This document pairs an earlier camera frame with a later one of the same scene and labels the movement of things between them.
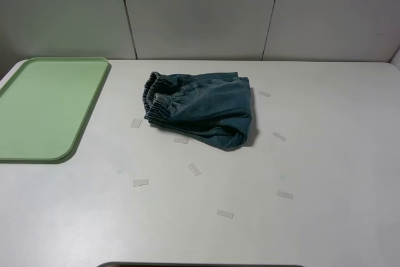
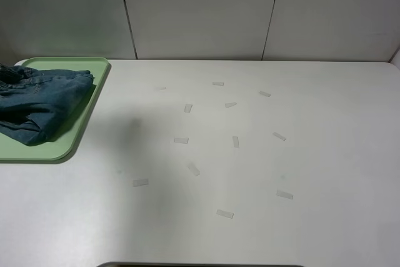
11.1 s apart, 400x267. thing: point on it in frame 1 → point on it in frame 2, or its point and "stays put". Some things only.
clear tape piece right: x=279 y=136 stays put
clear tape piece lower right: x=285 y=194 stays put
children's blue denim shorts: x=215 y=107 → x=36 y=105
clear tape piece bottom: x=228 y=214 stays put
